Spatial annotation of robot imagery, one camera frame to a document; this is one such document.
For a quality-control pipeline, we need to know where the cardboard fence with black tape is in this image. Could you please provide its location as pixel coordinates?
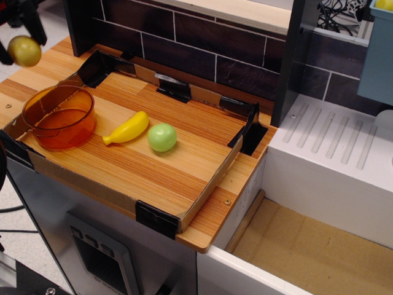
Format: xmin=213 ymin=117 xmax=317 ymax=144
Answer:
xmin=1 ymin=50 xmax=273 ymax=249

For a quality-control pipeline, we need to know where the white toy sink unit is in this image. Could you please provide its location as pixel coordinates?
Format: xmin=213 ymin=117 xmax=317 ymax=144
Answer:
xmin=196 ymin=96 xmax=392 ymax=294

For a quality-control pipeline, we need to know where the yellow toy banana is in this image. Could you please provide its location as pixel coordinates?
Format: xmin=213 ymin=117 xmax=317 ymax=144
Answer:
xmin=103 ymin=111 xmax=149 ymax=145

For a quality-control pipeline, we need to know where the orange transparent plastic pot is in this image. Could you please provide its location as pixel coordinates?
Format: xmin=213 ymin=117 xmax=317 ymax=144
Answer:
xmin=21 ymin=85 xmax=96 ymax=150

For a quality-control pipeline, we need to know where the teal plastic bin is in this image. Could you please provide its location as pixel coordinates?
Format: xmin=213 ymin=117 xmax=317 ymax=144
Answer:
xmin=357 ymin=1 xmax=392 ymax=105

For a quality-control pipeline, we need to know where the green toy apple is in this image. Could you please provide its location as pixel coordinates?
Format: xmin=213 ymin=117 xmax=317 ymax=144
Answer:
xmin=147 ymin=123 xmax=177 ymax=152

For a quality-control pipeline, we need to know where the silver toy oven front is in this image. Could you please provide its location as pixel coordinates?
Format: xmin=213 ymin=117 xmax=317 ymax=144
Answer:
xmin=7 ymin=159 xmax=197 ymax=294

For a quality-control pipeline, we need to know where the black cable bundle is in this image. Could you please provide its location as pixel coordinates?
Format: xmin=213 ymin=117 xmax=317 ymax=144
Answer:
xmin=316 ymin=0 xmax=374 ymax=34

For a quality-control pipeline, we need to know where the dark grey vertical post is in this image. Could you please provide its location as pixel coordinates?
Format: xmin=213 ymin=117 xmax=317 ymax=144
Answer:
xmin=271 ymin=0 xmax=320 ymax=127

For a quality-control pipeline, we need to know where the yellow toy in bin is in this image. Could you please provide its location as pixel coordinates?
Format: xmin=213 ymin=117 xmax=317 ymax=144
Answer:
xmin=374 ymin=0 xmax=393 ymax=12

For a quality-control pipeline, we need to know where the yellow toy potato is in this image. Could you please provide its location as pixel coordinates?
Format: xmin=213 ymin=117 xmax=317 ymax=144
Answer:
xmin=7 ymin=36 xmax=42 ymax=67

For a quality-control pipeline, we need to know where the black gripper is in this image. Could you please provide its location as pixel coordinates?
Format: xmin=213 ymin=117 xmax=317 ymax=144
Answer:
xmin=0 ymin=0 xmax=47 ymax=65

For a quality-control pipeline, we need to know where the dark grey left post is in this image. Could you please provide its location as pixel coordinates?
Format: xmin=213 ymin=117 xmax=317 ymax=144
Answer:
xmin=63 ymin=0 xmax=103 ymax=57

